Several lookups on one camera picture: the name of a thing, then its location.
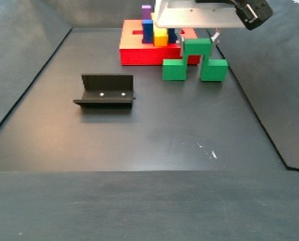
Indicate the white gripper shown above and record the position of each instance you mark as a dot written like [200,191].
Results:
[186,13]

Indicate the green bridge-shaped block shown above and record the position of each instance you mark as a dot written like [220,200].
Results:
[213,68]

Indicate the red base board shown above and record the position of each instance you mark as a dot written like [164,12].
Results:
[137,53]

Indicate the blue block far right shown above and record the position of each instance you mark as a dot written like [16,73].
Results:
[172,36]

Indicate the blue block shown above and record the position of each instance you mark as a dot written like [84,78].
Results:
[146,27]
[172,36]

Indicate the long yellow bar block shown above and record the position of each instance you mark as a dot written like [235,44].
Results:
[160,36]

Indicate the blue block far left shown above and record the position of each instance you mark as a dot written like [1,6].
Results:
[146,27]

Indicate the purple block near left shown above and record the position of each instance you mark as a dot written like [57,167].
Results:
[145,12]

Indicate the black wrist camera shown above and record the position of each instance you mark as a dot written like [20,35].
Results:
[253,12]

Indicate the black angle bracket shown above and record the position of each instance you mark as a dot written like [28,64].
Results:
[106,89]

